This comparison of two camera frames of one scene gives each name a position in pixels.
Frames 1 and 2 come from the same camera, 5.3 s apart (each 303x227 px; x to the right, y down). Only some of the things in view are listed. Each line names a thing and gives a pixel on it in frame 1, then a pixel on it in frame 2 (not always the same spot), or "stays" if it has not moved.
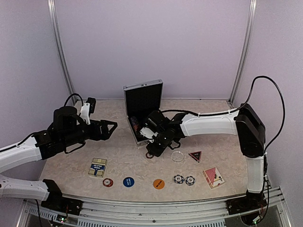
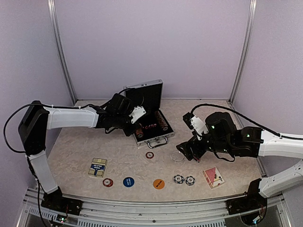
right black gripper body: x=164 y=142 to x=200 y=151
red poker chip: x=149 y=155 stays
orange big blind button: x=158 y=184 stays
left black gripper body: x=93 y=135 to x=128 y=132
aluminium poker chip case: x=142 y=100 stays
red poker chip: x=107 y=182 stays
